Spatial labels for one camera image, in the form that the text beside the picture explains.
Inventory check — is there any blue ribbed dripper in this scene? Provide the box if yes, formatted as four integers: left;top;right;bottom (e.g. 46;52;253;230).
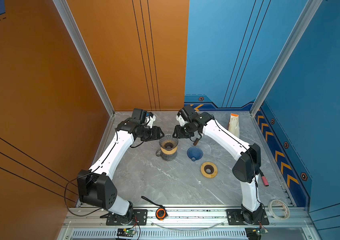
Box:
187;147;204;162

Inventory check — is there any clear glass server wooden handle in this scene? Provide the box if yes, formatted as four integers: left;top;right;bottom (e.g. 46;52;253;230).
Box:
193;133;203;146

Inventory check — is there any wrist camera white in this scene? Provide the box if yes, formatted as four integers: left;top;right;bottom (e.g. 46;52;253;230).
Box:
144;112;156;128
176;112;188;127

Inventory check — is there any circuit board right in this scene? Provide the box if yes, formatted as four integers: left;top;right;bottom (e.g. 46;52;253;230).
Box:
245;228;269;240

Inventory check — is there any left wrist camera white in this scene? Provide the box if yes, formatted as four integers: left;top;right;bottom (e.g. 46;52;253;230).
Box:
144;112;156;128

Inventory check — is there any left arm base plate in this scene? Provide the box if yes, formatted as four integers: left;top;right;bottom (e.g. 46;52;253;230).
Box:
106;209;148;226

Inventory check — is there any grey glass carafe mug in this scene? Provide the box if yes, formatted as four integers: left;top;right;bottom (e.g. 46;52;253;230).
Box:
155;150;178;161

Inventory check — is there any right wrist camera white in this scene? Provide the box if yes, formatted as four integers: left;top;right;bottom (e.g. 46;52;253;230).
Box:
176;112;188;127

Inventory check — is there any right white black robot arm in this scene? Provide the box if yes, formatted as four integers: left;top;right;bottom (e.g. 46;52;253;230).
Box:
173;106;265;225

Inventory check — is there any grey glass dripper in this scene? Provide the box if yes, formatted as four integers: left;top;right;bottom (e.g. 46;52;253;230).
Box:
159;135;179;150

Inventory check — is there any pink handle screwdriver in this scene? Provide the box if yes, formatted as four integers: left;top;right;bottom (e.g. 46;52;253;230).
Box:
260;170;269;187

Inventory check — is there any orange black tape measure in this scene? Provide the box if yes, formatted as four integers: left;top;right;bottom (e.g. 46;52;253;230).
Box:
141;196;168;221

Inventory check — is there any green circuit board left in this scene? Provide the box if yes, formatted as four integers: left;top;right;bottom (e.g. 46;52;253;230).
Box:
116;229;137;240

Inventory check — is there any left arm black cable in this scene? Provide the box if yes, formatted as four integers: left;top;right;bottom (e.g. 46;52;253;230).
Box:
64;172;104;217

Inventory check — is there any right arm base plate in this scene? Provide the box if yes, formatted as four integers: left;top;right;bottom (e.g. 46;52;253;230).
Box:
226;208;270;226

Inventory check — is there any wooden ring holder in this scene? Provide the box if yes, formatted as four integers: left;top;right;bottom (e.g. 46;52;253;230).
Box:
160;147;178;155
201;162;218;179

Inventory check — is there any clear tape roll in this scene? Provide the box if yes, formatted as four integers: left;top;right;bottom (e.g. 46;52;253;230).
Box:
268;200;291;221

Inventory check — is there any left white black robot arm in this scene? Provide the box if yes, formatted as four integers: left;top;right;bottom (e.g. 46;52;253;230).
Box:
76;109;164;224

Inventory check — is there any aluminium rail front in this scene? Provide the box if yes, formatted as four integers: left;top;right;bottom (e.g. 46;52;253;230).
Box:
62;205;314;229

